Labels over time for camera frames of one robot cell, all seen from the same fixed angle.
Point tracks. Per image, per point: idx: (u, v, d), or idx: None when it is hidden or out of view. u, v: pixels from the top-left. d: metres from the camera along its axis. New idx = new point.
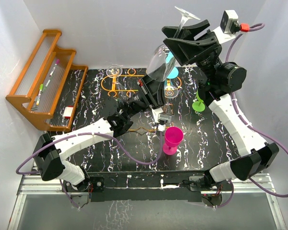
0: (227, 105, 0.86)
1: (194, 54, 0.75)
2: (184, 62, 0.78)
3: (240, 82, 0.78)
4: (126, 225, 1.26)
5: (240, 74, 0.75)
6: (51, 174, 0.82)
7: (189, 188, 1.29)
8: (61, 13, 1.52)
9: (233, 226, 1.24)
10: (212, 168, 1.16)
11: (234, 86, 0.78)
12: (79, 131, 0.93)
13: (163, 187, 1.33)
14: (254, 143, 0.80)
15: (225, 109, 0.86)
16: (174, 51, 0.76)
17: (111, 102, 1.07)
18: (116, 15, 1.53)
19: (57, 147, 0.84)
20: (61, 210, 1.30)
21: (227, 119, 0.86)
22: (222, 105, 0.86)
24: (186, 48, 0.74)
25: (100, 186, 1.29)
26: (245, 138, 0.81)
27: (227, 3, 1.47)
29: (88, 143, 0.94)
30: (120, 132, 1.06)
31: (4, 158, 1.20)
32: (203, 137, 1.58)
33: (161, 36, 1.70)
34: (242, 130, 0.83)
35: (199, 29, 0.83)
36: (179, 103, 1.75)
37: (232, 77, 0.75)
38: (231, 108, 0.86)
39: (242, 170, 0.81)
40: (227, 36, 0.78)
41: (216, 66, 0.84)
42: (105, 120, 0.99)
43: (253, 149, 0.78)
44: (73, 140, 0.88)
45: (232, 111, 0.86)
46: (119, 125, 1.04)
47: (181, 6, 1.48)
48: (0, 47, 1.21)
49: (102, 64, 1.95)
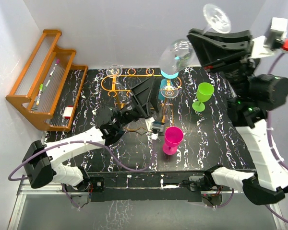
0: (261, 134, 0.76)
1: (218, 57, 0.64)
2: (206, 63, 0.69)
3: (284, 96, 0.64)
4: (126, 225, 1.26)
5: (285, 87, 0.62)
6: (40, 182, 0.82)
7: (189, 188, 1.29)
8: (61, 13, 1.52)
9: (233, 226, 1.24)
10: (215, 171, 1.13)
11: (276, 101, 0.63)
12: (71, 138, 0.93)
13: (163, 187, 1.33)
14: (280, 180, 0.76)
15: (258, 138, 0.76)
16: (198, 50, 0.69)
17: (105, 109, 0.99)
18: (116, 15, 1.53)
19: (48, 155, 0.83)
20: (61, 211, 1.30)
21: (257, 149, 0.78)
22: (255, 134, 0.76)
24: (210, 49, 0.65)
25: (100, 186, 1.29)
26: (272, 173, 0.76)
27: (227, 4, 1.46)
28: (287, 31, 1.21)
29: (79, 151, 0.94)
30: (112, 140, 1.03)
31: (4, 158, 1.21)
32: (203, 137, 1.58)
33: (161, 36, 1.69)
34: (272, 163, 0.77)
35: (236, 40, 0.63)
36: (179, 103, 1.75)
37: (274, 90, 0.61)
38: (264, 138, 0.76)
39: (258, 197, 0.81)
40: (264, 52, 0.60)
41: (250, 78, 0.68)
42: (97, 128, 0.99)
43: (279, 187, 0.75)
44: (65, 148, 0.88)
45: (265, 141, 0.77)
46: (112, 134, 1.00)
47: (181, 6, 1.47)
48: (0, 47, 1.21)
49: (102, 64, 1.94)
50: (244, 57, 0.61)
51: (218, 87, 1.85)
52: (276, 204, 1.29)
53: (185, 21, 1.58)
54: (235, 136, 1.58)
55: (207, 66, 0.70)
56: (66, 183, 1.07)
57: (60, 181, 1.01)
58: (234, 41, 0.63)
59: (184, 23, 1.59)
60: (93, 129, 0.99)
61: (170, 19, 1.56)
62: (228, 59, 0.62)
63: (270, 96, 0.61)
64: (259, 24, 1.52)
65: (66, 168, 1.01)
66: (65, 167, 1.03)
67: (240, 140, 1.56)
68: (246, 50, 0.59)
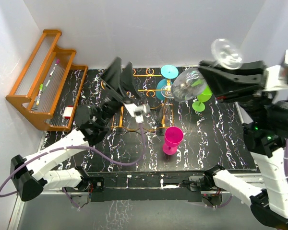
0: (278, 164, 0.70)
1: (229, 89, 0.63)
2: (218, 94, 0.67)
3: None
4: (126, 225, 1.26)
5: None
6: (30, 194, 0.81)
7: (189, 188, 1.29)
8: (61, 13, 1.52)
9: (233, 227, 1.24)
10: (217, 174, 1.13)
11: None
12: (51, 146, 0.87)
13: (163, 187, 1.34)
14: None
15: (275, 167, 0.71)
16: (208, 81, 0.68)
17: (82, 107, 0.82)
18: (116, 15, 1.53)
19: (29, 169, 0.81)
20: (61, 211, 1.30)
21: (272, 177, 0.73)
22: (272, 163, 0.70)
24: (222, 81, 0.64)
25: (100, 186, 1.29)
26: (286, 201, 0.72)
27: (227, 3, 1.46)
28: None
29: (63, 158, 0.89)
30: (96, 139, 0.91)
31: (4, 157, 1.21)
32: (203, 137, 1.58)
33: (160, 36, 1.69)
34: (286, 192, 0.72)
35: (247, 72, 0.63)
36: (179, 103, 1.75)
37: None
38: (281, 167, 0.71)
39: (266, 218, 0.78)
40: (278, 84, 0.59)
41: (267, 106, 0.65)
42: (78, 130, 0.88)
43: None
44: (45, 158, 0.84)
45: (282, 171, 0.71)
46: (94, 133, 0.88)
47: (181, 5, 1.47)
48: (0, 47, 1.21)
49: (102, 64, 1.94)
50: (259, 89, 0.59)
51: None
52: None
53: (185, 21, 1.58)
54: (235, 136, 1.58)
55: (219, 97, 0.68)
56: (64, 186, 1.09)
57: (56, 186, 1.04)
58: (247, 73, 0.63)
59: (184, 22, 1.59)
60: (75, 132, 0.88)
61: (169, 19, 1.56)
62: (240, 91, 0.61)
63: None
64: (259, 24, 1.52)
65: (58, 173, 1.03)
66: (57, 172, 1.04)
67: (240, 140, 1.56)
68: (260, 82, 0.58)
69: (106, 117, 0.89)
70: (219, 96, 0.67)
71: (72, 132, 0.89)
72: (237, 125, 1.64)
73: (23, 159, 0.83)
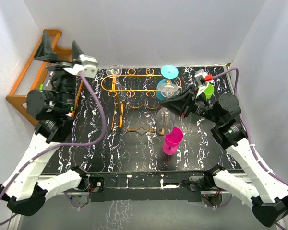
0: (246, 151, 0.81)
1: (183, 106, 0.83)
2: (180, 114, 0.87)
3: (237, 106, 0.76)
4: (126, 225, 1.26)
5: (232, 98, 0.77)
6: (32, 208, 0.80)
7: (189, 188, 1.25)
8: (61, 13, 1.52)
9: (233, 227, 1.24)
10: (218, 176, 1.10)
11: (231, 110, 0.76)
12: (20, 164, 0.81)
13: (163, 187, 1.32)
14: (277, 191, 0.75)
15: (244, 155, 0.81)
16: (170, 109, 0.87)
17: (33, 95, 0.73)
18: (116, 15, 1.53)
19: (11, 195, 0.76)
20: (61, 211, 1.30)
21: (246, 165, 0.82)
22: (239, 151, 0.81)
24: (175, 103, 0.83)
25: (100, 187, 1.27)
26: (267, 185, 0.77)
27: (227, 3, 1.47)
28: (287, 30, 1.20)
29: (40, 168, 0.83)
30: (62, 132, 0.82)
31: (4, 157, 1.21)
32: (203, 137, 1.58)
33: (160, 36, 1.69)
34: (263, 176, 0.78)
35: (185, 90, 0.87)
36: None
37: (222, 99, 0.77)
38: (249, 154, 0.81)
39: (265, 214, 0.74)
40: (201, 89, 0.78)
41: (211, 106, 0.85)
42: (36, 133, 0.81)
43: (277, 198, 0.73)
44: (20, 178, 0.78)
45: (251, 156, 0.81)
46: (58, 124, 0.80)
47: (181, 6, 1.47)
48: (0, 47, 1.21)
49: (102, 64, 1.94)
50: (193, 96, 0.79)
51: (218, 87, 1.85)
52: None
53: (185, 21, 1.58)
54: None
55: (182, 115, 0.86)
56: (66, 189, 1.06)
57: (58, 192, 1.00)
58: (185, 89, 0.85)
59: (183, 23, 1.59)
60: (35, 138, 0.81)
61: (169, 19, 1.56)
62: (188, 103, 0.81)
63: (222, 105, 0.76)
64: (258, 24, 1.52)
65: (56, 179, 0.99)
66: (55, 178, 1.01)
67: None
68: (191, 91, 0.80)
69: (68, 99, 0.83)
70: (180, 115, 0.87)
71: (32, 142, 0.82)
72: None
73: (2, 187, 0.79)
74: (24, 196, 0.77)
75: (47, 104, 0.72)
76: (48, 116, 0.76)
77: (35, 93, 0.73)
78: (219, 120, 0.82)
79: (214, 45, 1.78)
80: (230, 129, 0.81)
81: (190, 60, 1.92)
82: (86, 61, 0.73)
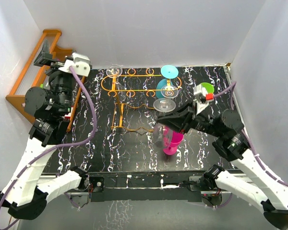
0: (252, 162, 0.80)
1: (182, 123, 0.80)
2: (178, 131, 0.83)
3: (238, 120, 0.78)
4: (126, 225, 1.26)
5: (232, 114, 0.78)
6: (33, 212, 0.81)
7: (189, 189, 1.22)
8: (61, 13, 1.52)
9: (233, 227, 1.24)
10: (220, 179, 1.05)
11: (233, 125, 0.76)
12: (18, 169, 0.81)
13: (163, 187, 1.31)
14: None
15: (251, 166, 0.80)
16: (169, 126, 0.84)
17: (34, 91, 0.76)
18: (116, 15, 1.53)
19: (11, 201, 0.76)
20: (61, 211, 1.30)
21: (254, 176, 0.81)
22: (246, 164, 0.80)
24: (174, 121, 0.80)
25: (100, 186, 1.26)
26: (278, 193, 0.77)
27: (227, 3, 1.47)
28: (286, 30, 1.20)
29: (39, 172, 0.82)
30: (57, 135, 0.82)
31: (4, 157, 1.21)
32: (203, 137, 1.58)
33: (160, 36, 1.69)
34: (273, 185, 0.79)
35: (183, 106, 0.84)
36: (179, 103, 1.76)
37: (225, 118, 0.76)
38: (256, 164, 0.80)
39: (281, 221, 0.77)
40: (201, 106, 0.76)
41: (211, 120, 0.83)
42: (32, 138, 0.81)
43: None
44: (19, 184, 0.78)
45: (258, 166, 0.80)
46: (54, 126, 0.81)
47: (181, 6, 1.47)
48: (0, 47, 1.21)
49: (102, 64, 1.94)
50: (193, 115, 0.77)
51: (218, 87, 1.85)
52: None
53: (185, 21, 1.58)
54: None
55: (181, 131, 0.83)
56: (67, 190, 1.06)
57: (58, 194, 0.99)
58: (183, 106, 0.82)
59: (183, 23, 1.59)
60: (31, 142, 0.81)
61: (169, 19, 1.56)
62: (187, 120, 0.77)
63: (225, 122, 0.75)
64: (258, 24, 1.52)
65: (55, 181, 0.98)
66: (54, 180, 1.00)
67: None
68: (191, 109, 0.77)
69: (65, 100, 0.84)
70: (180, 131, 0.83)
71: (28, 146, 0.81)
72: None
73: (1, 193, 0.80)
74: (25, 201, 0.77)
75: (47, 101, 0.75)
76: (45, 114, 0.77)
77: (35, 91, 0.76)
78: (222, 136, 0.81)
79: (214, 45, 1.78)
80: (233, 141, 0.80)
81: (190, 61, 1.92)
82: (77, 58, 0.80)
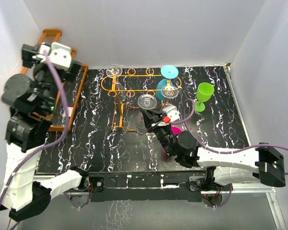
0: (208, 157, 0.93)
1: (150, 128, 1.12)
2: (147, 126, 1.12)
3: (191, 139, 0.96)
4: (126, 225, 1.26)
5: (186, 136, 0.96)
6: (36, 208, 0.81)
7: (189, 188, 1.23)
8: (61, 13, 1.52)
9: (233, 226, 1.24)
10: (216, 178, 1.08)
11: (189, 145, 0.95)
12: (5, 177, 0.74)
13: (163, 187, 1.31)
14: (250, 160, 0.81)
15: (210, 158, 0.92)
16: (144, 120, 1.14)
17: (19, 79, 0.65)
18: (116, 15, 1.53)
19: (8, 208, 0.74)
20: (60, 212, 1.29)
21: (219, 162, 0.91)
22: (204, 159, 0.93)
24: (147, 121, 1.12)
25: (100, 186, 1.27)
26: (242, 162, 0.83)
27: (227, 3, 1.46)
28: (286, 31, 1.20)
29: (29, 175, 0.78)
30: (36, 136, 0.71)
31: (4, 157, 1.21)
32: (203, 137, 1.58)
33: (161, 36, 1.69)
34: (234, 159, 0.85)
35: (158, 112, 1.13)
36: (179, 103, 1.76)
37: (182, 142, 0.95)
38: (211, 154, 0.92)
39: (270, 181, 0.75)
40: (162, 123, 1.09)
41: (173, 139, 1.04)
42: (10, 144, 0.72)
43: (256, 162, 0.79)
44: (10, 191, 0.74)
45: (213, 154, 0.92)
46: (31, 126, 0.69)
47: (181, 5, 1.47)
48: (0, 48, 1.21)
49: (102, 64, 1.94)
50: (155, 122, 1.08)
51: (218, 87, 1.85)
52: (278, 210, 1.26)
53: (185, 21, 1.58)
54: (235, 136, 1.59)
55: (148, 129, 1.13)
56: (68, 189, 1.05)
57: (61, 191, 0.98)
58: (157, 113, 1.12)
59: (184, 23, 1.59)
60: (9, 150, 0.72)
61: (169, 19, 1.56)
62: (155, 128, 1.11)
63: (185, 146, 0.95)
64: (258, 24, 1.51)
65: (58, 178, 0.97)
66: (56, 178, 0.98)
67: (240, 140, 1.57)
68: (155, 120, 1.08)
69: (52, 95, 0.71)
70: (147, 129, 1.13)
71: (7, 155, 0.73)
72: (237, 125, 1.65)
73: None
74: (25, 203, 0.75)
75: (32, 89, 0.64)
76: (26, 106, 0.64)
77: (22, 78, 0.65)
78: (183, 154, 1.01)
79: (213, 45, 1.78)
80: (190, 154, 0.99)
81: (190, 61, 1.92)
82: (56, 45, 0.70)
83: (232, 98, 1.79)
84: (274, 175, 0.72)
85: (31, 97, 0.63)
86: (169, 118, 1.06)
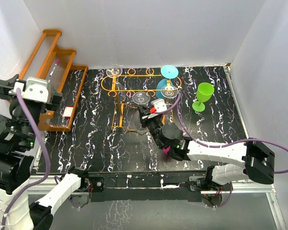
0: (198, 149, 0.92)
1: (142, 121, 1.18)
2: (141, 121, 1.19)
3: (175, 130, 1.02)
4: (126, 225, 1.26)
5: (169, 127, 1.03)
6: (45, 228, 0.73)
7: (189, 188, 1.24)
8: (61, 13, 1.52)
9: (233, 226, 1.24)
10: (213, 176, 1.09)
11: (174, 135, 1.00)
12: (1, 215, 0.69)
13: (163, 187, 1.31)
14: (237, 155, 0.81)
15: (198, 151, 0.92)
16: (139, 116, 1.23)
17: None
18: (116, 15, 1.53)
19: None
20: (60, 212, 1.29)
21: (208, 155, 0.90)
22: (193, 152, 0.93)
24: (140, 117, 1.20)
25: (100, 186, 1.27)
26: (230, 156, 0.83)
27: (227, 3, 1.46)
28: (286, 31, 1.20)
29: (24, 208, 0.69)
30: (18, 176, 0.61)
31: None
32: (203, 137, 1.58)
33: (161, 36, 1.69)
34: (222, 154, 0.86)
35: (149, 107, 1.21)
36: (179, 103, 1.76)
37: (165, 132, 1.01)
38: (201, 147, 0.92)
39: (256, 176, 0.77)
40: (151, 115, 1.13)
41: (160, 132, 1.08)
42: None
43: (243, 157, 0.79)
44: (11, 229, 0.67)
45: (203, 147, 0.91)
46: (13, 164, 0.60)
47: (181, 5, 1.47)
48: (0, 48, 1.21)
49: (102, 64, 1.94)
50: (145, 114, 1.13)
51: (218, 87, 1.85)
52: (278, 210, 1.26)
53: (185, 21, 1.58)
54: (235, 136, 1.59)
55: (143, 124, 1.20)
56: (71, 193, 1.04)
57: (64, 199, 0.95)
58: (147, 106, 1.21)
59: (184, 23, 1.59)
60: None
61: (169, 19, 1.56)
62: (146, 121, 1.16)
63: (168, 136, 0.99)
64: (259, 24, 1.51)
65: (57, 190, 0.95)
66: (55, 188, 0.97)
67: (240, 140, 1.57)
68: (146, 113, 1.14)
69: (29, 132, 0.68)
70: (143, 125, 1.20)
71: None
72: (237, 125, 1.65)
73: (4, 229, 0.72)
74: None
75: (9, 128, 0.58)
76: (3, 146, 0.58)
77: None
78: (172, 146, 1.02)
79: (213, 45, 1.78)
80: (179, 144, 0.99)
81: (190, 61, 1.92)
82: (30, 81, 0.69)
83: (232, 98, 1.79)
84: (260, 170, 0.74)
85: (9, 135, 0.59)
86: (155, 109, 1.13)
